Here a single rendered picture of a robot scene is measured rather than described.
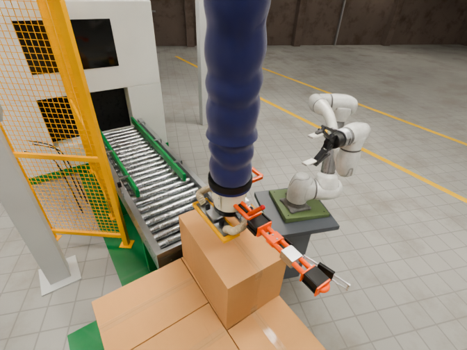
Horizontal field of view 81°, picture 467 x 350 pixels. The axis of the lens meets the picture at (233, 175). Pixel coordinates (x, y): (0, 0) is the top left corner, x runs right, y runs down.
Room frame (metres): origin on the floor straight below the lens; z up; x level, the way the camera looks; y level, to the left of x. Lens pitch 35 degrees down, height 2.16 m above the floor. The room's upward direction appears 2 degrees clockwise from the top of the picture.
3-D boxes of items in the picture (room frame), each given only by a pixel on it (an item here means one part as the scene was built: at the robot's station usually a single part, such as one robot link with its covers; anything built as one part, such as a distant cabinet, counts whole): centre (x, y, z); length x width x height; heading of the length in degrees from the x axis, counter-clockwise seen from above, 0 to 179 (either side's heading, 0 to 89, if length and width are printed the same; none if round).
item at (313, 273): (0.63, -0.33, 1.23); 0.08 x 0.07 x 0.05; 36
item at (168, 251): (1.42, 0.23, 0.58); 0.70 x 0.03 x 0.06; 126
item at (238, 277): (1.12, 0.01, 0.74); 0.60 x 0.40 x 0.40; 34
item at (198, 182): (2.56, 0.66, 0.50); 2.31 x 0.05 x 0.19; 36
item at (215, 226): (1.07, 0.09, 1.13); 0.34 x 0.10 x 0.05; 36
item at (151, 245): (2.17, 1.19, 0.50); 2.31 x 0.05 x 0.19; 36
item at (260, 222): (0.92, -0.13, 1.24); 0.10 x 0.08 x 0.06; 126
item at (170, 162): (2.81, 0.91, 0.60); 1.60 x 0.11 x 0.09; 36
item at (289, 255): (0.75, -0.26, 1.23); 0.07 x 0.07 x 0.04; 36
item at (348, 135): (1.17, -0.51, 1.58); 0.09 x 0.06 x 0.09; 36
